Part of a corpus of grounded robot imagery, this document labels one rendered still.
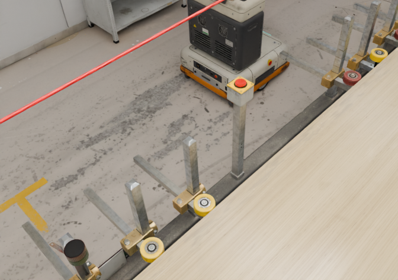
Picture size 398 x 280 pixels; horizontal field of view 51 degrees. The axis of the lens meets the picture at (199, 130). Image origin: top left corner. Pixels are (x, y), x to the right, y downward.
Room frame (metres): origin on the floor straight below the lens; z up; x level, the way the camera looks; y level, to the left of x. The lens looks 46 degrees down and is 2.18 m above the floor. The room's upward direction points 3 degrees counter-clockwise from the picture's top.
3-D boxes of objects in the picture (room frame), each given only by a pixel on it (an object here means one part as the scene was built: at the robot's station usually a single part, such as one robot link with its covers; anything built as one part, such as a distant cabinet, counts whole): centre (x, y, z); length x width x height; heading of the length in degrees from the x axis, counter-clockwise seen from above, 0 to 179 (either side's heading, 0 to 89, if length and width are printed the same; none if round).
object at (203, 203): (0.88, 0.00, 0.85); 0.08 x 0.08 x 0.11
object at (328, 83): (1.64, -0.69, 0.83); 0.14 x 0.06 x 0.05; 132
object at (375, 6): (1.82, -0.89, 0.90); 0.04 x 0.04 x 0.48; 42
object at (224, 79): (2.53, -0.09, 0.23); 0.41 x 0.02 x 0.08; 42
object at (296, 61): (1.70, -0.61, 0.83); 0.43 x 0.03 x 0.04; 42
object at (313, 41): (1.87, -0.80, 0.80); 0.43 x 0.03 x 0.04; 42
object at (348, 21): (1.66, -0.71, 0.92); 0.04 x 0.04 x 0.48; 42
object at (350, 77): (1.55, -0.74, 0.85); 0.08 x 0.08 x 0.11
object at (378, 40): (1.98, -1.06, 0.83); 0.14 x 0.06 x 0.05; 132
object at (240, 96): (1.16, -0.16, 1.18); 0.07 x 0.07 x 0.08; 42
